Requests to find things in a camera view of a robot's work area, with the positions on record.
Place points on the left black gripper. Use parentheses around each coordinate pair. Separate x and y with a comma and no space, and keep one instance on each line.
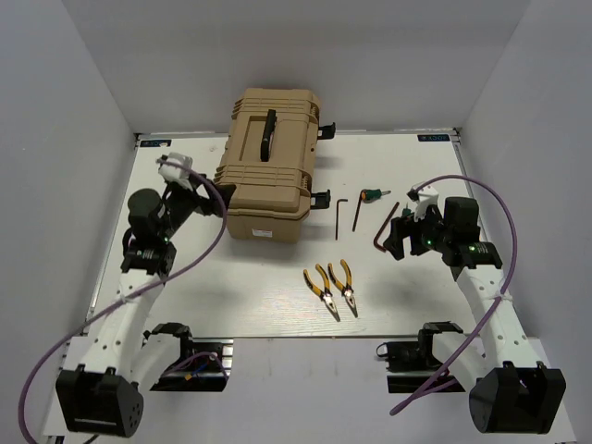
(203,205)

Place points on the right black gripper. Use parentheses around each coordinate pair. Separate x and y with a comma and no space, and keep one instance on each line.
(400,228)

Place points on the large brown hex key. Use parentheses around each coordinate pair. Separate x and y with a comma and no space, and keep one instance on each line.
(376,241)

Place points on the green stubby screwdriver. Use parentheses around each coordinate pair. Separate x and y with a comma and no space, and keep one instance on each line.
(372,195)
(406,211)

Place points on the yellow black pliers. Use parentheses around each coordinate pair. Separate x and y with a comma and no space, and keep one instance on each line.
(345,288)
(323,293)

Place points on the tan plastic toolbox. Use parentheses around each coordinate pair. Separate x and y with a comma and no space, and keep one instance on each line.
(269,158)

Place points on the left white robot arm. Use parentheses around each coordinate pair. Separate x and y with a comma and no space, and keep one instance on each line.
(104,393)

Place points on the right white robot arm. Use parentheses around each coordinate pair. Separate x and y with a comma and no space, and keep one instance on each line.
(510,389)

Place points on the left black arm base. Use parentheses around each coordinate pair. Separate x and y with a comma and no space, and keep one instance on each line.
(204,365)

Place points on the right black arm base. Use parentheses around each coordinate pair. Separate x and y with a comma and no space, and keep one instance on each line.
(407,369)

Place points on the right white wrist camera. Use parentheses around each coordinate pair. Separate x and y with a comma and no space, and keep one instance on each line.
(423,197)

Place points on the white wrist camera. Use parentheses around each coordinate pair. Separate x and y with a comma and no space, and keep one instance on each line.
(423,197)
(175,168)

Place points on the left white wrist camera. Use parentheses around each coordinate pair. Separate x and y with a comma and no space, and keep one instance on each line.
(175,168)

